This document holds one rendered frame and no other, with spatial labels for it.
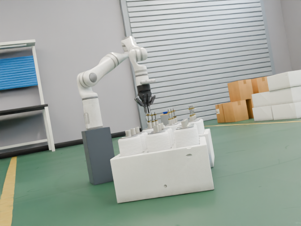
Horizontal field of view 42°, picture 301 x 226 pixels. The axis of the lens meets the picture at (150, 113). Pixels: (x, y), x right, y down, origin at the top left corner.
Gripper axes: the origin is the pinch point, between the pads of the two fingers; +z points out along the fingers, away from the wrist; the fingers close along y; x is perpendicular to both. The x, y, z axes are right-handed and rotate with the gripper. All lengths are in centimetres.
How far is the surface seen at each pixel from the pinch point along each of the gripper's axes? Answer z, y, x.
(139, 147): 15, 32, 49
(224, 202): 35, 23, 87
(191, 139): 15, 15, 63
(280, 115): 31, -251, -146
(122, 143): 12, 38, 46
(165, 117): 6.3, -26.2, -26.7
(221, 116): 27, -287, -302
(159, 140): 13, 26, 56
